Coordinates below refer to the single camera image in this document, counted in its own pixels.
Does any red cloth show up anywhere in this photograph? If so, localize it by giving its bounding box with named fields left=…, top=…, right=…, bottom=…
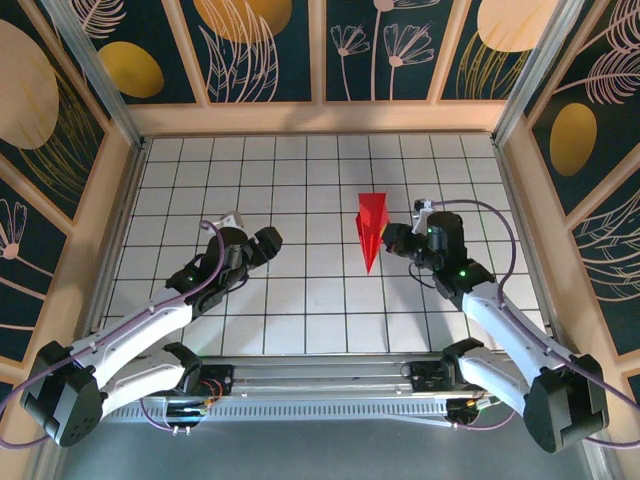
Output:
left=353, top=192, right=390, bottom=276

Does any grey translucent sheet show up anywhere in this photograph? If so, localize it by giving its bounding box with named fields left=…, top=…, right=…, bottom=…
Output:
left=29, top=394, right=619, bottom=480

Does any cream disc yellow strands panel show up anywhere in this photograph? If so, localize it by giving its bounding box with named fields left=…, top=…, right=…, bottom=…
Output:
left=438, top=0, right=561, bottom=101
left=0, top=0, right=110, bottom=221

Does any orange disc white leaves panel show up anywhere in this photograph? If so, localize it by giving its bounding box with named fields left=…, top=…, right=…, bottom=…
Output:
left=178, top=0, right=321, bottom=105

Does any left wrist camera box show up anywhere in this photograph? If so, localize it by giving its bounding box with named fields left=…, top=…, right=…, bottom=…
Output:
left=208, top=211, right=243, bottom=232

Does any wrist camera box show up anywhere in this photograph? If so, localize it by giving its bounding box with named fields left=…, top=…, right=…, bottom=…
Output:
left=208, top=211, right=243, bottom=232
left=412, top=198, right=437, bottom=235

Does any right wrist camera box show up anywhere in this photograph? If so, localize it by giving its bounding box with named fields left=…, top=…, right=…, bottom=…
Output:
left=412, top=198, right=437, bottom=235

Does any purple cable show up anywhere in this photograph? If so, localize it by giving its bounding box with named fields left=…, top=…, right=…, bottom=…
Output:
left=0, top=219, right=226, bottom=451
left=423, top=198, right=640, bottom=450

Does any aluminium table side rail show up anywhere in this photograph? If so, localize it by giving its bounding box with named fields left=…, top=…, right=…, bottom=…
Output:
left=77, top=139, right=149, bottom=361
left=492, top=134, right=569, bottom=356

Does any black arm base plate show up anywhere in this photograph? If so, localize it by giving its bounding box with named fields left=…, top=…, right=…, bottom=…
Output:
left=408, top=359, right=454, bottom=396
left=192, top=363, right=236, bottom=399

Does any wide aluminium mounting rail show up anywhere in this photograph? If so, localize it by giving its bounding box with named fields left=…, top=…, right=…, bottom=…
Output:
left=49, top=353, right=594, bottom=402

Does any white flowers wall panel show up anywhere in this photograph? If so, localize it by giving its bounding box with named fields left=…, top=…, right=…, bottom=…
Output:
left=324, top=0, right=457, bottom=104

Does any yellow oval feather wall panel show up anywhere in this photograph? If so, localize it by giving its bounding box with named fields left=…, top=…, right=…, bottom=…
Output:
left=527, top=0, right=640, bottom=216
left=62, top=0, right=209, bottom=106

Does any white leaf outlines wall panel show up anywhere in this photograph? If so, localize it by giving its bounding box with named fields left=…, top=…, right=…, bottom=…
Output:
left=569, top=187, right=640, bottom=357

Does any perforated metal cable strip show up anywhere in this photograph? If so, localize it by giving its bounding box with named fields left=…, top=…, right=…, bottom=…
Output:
left=99, top=403, right=451, bottom=423

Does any aluminium frame post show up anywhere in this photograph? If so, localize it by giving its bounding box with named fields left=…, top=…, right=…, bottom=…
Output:
left=492, top=0, right=589, bottom=146
left=42, top=0, right=149, bottom=151

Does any single white flower wall panel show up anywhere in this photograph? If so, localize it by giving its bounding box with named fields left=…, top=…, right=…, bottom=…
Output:
left=0, top=177, right=69, bottom=364

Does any plain dark blue wall panel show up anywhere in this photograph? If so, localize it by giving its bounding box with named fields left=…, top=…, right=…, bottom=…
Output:
left=0, top=379, right=16, bottom=426
left=622, top=367, right=640, bottom=416

